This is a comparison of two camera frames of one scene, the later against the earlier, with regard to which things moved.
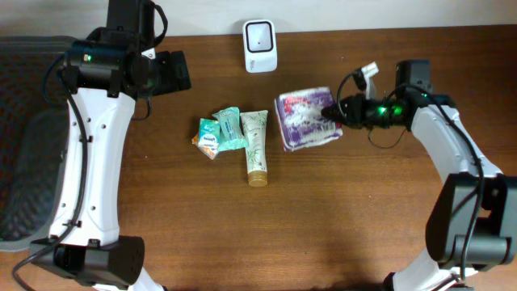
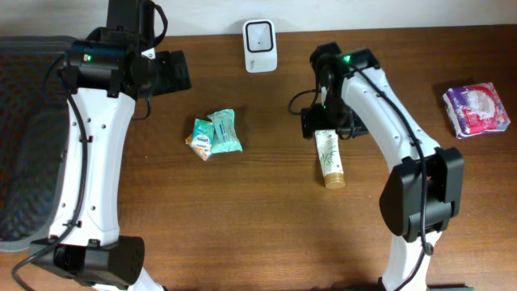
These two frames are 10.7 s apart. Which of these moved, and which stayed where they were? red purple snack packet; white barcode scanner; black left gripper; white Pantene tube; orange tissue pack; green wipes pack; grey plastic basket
Moved: red purple snack packet; orange tissue pack; white Pantene tube; green wipes pack
Stayed: white barcode scanner; black left gripper; grey plastic basket
